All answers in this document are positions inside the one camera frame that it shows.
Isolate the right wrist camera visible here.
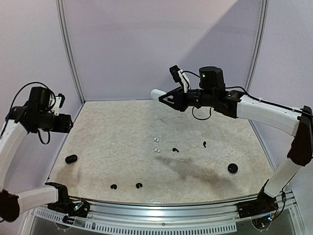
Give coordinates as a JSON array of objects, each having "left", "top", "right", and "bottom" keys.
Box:
[{"left": 169, "top": 65, "right": 191, "bottom": 93}]

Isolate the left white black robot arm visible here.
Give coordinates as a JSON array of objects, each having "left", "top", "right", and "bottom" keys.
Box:
[{"left": 0, "top": 82, "right": 73, "bottom": 222}]

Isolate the aluminium corner post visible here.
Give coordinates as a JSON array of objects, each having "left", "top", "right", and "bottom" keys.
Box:
[
  {"left": 245, "top": 0, "right": 268, "bottom": 91},
  {"left": 56, "top": 0, "right": 86, "bottom": 104}
]

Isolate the aluminium front rail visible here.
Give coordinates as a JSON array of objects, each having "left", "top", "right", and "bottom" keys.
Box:
[{"left": 29, "top": 189, "right": 298, "bottom": 233}]

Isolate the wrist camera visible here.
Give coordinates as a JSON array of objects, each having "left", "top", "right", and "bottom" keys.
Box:
[
  {"left": 169, "top": 65, "right": 191, "bottom": 93},
  {"left": 49, "top": 93, "right": 65, "bottom": 116}
]

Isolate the white earbud charging case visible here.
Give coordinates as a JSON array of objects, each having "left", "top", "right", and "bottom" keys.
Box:
[{"left": 150, "top": 89, "right": 167, "bottom": 100}]

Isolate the right aluminium corner post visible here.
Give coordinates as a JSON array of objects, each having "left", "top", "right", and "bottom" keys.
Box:
[{"left": 245, "top": 0, "right": 268, "bottom": 91}]

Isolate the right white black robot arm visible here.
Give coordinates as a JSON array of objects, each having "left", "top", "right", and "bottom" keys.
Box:
[{"left": 151, "top": 66, "right": 313, "bottom": 213}]

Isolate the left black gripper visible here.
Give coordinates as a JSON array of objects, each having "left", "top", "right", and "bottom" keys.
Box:
[{"left": 33, "top": 110, "right": 73, "bottom": 132}]

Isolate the left aluminium corner post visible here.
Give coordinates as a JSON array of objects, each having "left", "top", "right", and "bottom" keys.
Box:
[{"left": 56, "top": 0, "right": 86, "bottom": 104}]

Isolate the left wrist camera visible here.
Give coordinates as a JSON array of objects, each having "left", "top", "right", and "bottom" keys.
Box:
[{"left": 49, "top": 93, "right": 65, "bottom": 116}]

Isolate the black round charging case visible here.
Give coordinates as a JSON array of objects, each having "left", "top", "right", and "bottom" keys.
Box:
[{"left": 227, "top": 163, "right": 239, "bottom": 174}]

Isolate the black oval charging case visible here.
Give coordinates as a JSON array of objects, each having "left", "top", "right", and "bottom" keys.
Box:
[{"left": 65, "top": 154, "right": 78, "bottom": 164}]

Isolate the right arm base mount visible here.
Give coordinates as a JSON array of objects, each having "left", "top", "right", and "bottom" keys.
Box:
[{"left": 236, "top": 191, "right": 278, "bottom": 218}]

